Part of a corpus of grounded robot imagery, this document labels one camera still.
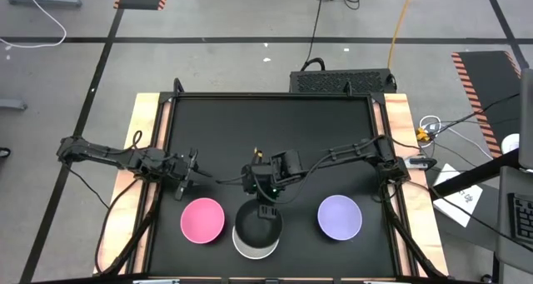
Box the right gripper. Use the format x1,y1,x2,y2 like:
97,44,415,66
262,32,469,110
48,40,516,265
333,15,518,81
241,161,285,221

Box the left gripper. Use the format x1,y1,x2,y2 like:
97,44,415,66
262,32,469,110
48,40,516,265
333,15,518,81
165,147,214,201

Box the black bowl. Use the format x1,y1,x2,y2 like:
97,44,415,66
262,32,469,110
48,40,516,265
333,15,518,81
234,198,284,250

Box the white bowl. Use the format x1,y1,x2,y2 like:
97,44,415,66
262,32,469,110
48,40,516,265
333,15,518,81
232,225,281,261

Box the pink bowl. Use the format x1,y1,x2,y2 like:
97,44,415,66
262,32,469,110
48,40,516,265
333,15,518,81
179,197,226,245

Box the purple bowl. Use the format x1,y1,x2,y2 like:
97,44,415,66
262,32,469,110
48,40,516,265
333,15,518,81
316,194,363,242

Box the black computer case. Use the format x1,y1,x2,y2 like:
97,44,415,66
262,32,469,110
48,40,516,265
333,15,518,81
289,68,396,96

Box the white paper sheet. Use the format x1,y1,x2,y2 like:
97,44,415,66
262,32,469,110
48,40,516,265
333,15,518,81
432,162,484,229

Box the grey metal foot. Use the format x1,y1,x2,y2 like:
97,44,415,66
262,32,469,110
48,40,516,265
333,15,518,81
0,98,28,112

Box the black diagonal bar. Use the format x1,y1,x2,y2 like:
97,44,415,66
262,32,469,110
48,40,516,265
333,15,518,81
431,148,521,202

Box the grey desk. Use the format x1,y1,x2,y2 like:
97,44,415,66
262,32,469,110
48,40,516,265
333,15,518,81
495,165,533,284

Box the black keyboard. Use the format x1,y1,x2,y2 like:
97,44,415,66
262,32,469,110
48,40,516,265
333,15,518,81
506,191,533,246

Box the large hazard-striped black mat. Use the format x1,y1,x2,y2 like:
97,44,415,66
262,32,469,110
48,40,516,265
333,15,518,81
451,50,522,159

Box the grey monitor back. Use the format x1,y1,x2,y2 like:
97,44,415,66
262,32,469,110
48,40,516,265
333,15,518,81
518,67,533,171

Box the black arm base cable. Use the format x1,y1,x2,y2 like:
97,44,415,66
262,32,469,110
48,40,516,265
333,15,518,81
94,177,145,275

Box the black aluminium table frame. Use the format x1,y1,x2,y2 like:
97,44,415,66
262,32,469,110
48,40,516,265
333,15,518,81
93,77,451,284

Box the black power cable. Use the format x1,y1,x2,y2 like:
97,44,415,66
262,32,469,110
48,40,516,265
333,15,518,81
300,0,330,72

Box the white cable coil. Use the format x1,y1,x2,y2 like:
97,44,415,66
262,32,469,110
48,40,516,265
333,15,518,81
418,114,495,160

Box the white floor cable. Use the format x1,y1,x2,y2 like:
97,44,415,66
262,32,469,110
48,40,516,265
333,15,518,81
0,0,67,50

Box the yellow cable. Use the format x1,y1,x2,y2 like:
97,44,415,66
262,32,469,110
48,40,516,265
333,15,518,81
386,0,416,71

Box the thin black cable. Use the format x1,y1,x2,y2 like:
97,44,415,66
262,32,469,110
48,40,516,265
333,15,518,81
432,92,521,135

